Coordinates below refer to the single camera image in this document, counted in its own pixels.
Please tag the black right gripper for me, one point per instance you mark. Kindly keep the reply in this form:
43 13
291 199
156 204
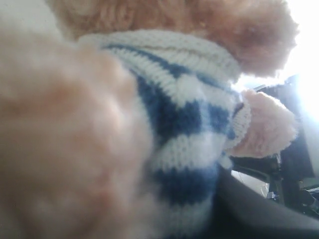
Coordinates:
293 174

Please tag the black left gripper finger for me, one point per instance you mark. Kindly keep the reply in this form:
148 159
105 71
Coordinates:
240 213

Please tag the beige teddy bear striped sweater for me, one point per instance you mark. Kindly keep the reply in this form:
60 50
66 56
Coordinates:
118 130

